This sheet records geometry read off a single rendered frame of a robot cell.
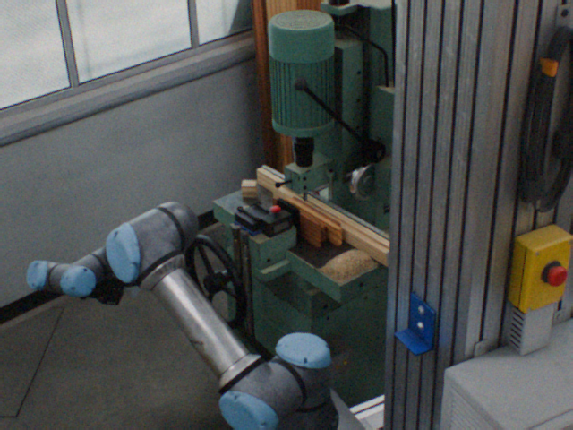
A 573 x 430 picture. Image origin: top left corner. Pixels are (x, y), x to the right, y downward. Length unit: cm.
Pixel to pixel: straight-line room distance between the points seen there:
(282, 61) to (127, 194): 174
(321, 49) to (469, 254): 101
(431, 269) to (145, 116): 244
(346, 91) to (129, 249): 90
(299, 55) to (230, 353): 86
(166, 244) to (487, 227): 73
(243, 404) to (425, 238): 52
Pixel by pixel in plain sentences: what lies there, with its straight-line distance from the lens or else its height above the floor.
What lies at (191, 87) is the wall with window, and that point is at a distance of 396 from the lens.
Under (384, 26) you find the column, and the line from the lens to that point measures 245.
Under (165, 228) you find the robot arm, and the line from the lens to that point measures 190.
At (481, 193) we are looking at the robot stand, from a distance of 141.
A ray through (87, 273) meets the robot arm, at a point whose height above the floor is 103.
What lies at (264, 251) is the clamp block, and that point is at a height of 93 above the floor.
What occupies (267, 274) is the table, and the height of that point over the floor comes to 87.
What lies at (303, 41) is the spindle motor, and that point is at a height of 148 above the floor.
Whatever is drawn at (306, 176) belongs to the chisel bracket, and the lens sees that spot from 253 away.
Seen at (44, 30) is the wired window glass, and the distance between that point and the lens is 359.
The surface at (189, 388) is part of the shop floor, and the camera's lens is 340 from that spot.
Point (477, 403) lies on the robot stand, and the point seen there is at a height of 123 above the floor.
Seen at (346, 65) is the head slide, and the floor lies 137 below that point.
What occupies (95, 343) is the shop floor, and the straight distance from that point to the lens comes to 369.
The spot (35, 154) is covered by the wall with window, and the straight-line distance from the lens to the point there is 363.
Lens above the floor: 226
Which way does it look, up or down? 31 degrees down
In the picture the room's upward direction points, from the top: 2 degrees counter-clockwise
